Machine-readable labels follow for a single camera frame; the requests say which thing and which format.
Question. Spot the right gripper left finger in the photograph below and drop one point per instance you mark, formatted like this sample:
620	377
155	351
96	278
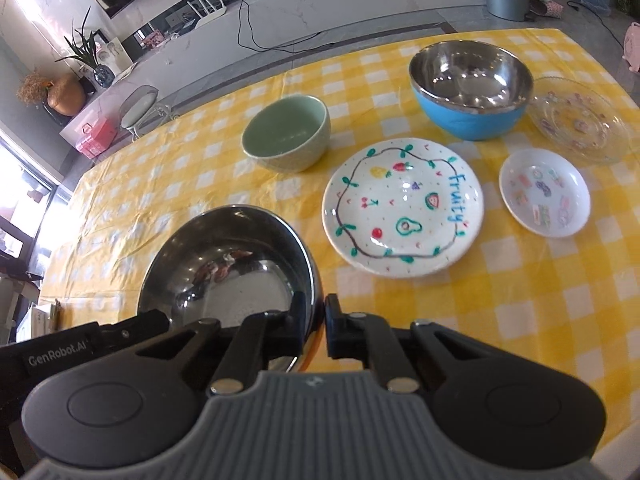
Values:
260	338

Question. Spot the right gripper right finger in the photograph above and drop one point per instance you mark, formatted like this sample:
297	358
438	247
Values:
369	339

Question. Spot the steel bowl orange outside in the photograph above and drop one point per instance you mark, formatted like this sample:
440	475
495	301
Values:
230	263

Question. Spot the white fruity painted plate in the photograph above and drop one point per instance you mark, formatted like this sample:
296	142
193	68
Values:
403	208

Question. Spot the green ceramic bowl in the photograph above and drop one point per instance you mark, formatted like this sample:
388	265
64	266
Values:
289	135

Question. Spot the small white patterned dish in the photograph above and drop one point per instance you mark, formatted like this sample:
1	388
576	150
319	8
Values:
545	193

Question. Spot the steel bowl blue outside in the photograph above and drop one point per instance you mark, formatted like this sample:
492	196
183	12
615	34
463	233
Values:
473	90

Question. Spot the clear glass floral plate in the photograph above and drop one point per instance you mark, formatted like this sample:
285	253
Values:
579	120

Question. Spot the pink plastic storage box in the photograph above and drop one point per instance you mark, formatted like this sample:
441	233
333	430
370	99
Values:
96	139

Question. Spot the orange round vase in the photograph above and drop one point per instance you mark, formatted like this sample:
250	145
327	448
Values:
66	96

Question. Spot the potted plant blue vase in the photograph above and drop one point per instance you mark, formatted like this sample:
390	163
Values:
82	48

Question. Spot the white wifi router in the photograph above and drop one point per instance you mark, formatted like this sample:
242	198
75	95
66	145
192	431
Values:
207	10

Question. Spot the white marble tv console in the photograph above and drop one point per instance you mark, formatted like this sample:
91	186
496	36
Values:
225	40

